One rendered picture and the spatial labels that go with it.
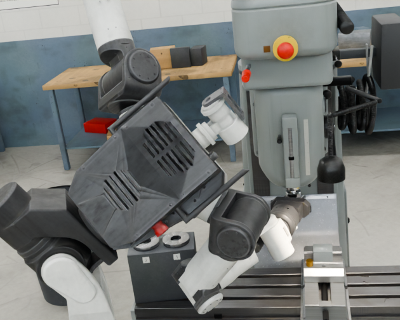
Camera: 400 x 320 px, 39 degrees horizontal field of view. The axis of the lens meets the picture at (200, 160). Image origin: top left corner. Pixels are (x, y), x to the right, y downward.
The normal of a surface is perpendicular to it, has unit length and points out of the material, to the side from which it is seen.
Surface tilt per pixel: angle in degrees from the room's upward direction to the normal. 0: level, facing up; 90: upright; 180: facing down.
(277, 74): 90
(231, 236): 93
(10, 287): 0
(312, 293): 0
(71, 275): 90
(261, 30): 90
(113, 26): 60
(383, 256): 0
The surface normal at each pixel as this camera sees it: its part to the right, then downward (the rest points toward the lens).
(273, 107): -0.22, 0.38
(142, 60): 0.57, -0.28
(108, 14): 0.14, -0.17
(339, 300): -0.11, -0.92
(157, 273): 0.02, 0.37
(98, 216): -0.29, 0.11
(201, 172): -0.11, -0.07
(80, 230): 0.24, 0.33
